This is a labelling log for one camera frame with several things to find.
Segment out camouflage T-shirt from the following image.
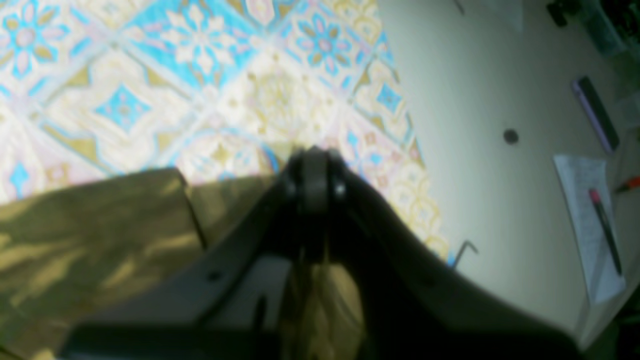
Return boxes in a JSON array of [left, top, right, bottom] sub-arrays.
[[0, 169, 366, 360]]

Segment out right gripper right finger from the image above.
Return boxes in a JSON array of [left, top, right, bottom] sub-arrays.
[[312, 147, 583, 360]]

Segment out black red pen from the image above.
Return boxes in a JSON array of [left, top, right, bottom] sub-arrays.
[[588, 187, 623, 276]]

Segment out white paper sheet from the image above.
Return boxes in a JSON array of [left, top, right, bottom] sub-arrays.
[[553, 154, 626, 305]]

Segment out black allen key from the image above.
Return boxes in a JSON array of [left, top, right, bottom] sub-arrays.
[[449, 239, 479, 270]]

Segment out patterned tile tablecloth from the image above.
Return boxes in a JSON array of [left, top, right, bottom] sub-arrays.
[[1, 0, 455, 265]]

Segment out dark flat ruler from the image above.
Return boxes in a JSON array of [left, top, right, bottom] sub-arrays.
[[571, 76, 621, 154]]

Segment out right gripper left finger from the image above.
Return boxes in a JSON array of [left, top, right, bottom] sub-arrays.
[[58, 147, 321, 360]]

